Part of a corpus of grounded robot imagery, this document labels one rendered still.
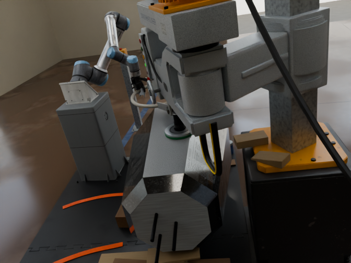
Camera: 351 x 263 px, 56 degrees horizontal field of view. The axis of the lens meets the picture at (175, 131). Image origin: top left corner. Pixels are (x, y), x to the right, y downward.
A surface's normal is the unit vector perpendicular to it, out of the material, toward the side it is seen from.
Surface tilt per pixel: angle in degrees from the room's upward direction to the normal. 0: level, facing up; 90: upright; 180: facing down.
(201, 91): 90
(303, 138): 90
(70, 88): 90
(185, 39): 90
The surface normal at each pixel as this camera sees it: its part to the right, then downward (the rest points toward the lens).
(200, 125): 0.26, 0.40
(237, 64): 0.59, 0.27
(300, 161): -0.17, -0.88
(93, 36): -0.19, 0.47
